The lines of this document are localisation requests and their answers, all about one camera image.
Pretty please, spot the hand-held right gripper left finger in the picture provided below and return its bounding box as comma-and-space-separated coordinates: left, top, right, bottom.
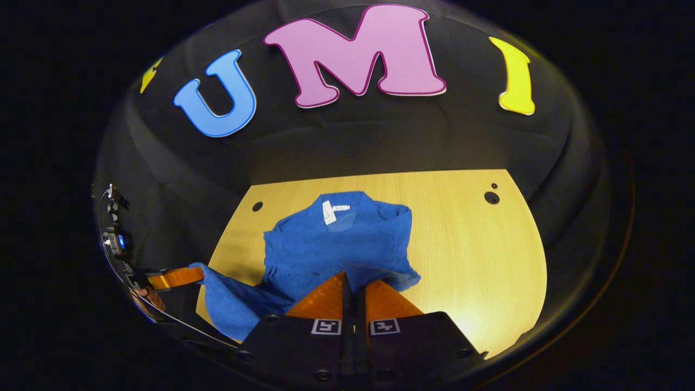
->
239, 272, 353, 389

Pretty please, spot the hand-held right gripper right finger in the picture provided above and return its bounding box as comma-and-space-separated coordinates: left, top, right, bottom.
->
356, 280, 487, 389

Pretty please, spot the black backdrop cloth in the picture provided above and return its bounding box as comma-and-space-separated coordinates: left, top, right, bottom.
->
92, 0, 609, 348

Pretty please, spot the blue knit garment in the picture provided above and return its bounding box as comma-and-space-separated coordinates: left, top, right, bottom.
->
187, 190, 421, 342

